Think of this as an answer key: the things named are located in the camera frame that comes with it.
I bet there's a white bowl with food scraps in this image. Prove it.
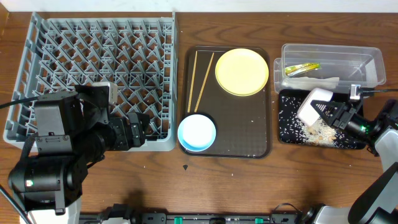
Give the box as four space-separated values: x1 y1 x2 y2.
297 88 333 127

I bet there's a wooden chopstick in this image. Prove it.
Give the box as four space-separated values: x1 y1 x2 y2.
187 51 198 113
194 53 215 113

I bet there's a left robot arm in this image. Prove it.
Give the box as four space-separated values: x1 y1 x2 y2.
5 83 150 223

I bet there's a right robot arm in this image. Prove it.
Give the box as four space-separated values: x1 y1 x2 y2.
308 100 397 224

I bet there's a spilled rice food waste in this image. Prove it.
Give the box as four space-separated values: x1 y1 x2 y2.
279 95 358 149

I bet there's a black waste tray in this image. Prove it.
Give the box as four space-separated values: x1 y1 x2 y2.
277 88 368 150

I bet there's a clear plastic waste bin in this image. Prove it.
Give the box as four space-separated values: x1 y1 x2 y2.
274 44 386 93

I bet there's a grey plastic dishwasher rack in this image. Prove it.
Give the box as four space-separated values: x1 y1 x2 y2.
3 13 178 151

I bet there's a white paper napkin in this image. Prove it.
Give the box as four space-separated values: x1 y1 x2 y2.
282 77 340 90

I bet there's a green yellow wrapper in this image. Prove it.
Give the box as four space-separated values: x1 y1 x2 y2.
285 63 321 77

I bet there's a light blue bowl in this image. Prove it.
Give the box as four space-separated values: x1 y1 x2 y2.
177 114 216 152

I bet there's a dark brown serving tray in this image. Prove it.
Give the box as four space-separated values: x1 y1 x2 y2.
180 46 272 159

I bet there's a yellow round plate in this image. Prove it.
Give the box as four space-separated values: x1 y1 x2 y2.
215 49 269 96

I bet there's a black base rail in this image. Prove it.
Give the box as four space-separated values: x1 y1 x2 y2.
78 204 310 224

